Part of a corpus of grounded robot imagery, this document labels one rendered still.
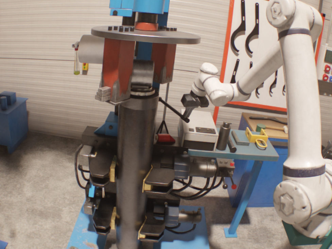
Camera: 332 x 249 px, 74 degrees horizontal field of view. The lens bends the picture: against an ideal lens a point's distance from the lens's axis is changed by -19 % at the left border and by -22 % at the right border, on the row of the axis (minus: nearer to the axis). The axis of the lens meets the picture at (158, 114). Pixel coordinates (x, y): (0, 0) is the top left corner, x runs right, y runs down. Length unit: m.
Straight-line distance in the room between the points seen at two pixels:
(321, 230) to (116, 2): 1.63
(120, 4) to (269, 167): 2.15
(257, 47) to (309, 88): 2.79
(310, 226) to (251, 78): 0.69
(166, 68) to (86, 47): 0.95
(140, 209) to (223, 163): 0.64
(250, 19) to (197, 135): 2.13
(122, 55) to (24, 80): 2.99
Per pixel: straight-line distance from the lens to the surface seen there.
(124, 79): 1.27
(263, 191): 3.06
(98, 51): 2.27
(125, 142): 1.50
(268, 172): 2.91
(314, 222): 1.06
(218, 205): 3.05
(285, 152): 2.85
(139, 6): 1.34
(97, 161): 1.70
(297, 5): 0.88
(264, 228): 2.95
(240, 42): 3.50
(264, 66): 1.14
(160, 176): 1.61
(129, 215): 1.83
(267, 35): 3.61
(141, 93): 1.40
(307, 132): 0.81
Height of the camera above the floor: 1.93
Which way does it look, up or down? 22 degrees down
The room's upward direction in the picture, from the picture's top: 7 degrees clockwise
